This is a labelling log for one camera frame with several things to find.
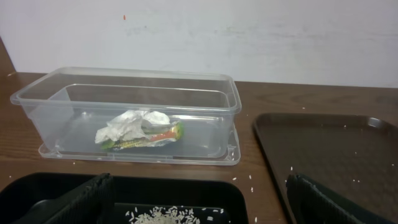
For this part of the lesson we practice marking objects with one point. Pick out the white tissue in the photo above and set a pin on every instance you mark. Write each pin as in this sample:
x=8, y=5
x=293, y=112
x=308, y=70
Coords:
x=130, y=124

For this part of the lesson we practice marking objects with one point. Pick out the brown serving tray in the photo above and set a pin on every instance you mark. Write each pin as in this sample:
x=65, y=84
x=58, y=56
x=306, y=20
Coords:
x=354, y=156

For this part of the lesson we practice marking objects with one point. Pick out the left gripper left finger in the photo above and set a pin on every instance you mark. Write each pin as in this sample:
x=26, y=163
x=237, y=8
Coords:
x=90, y=202

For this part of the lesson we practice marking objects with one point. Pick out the black plastic tray bin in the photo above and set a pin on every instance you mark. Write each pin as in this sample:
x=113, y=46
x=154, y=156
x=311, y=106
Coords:
x=37, y=190

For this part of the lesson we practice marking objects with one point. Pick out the clear plastic bin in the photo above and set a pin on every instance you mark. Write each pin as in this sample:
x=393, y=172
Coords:
x=69, y=105

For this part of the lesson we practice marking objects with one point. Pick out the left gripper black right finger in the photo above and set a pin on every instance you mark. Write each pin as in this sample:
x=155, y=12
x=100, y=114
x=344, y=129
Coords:
x=311, y=202

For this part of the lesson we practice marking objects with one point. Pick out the white rice pile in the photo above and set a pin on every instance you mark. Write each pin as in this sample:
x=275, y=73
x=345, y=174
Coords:
x=146, y=214

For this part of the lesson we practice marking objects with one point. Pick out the yellow green snack wrapper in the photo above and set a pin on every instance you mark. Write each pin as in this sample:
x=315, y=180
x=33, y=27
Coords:
x=155, y=137

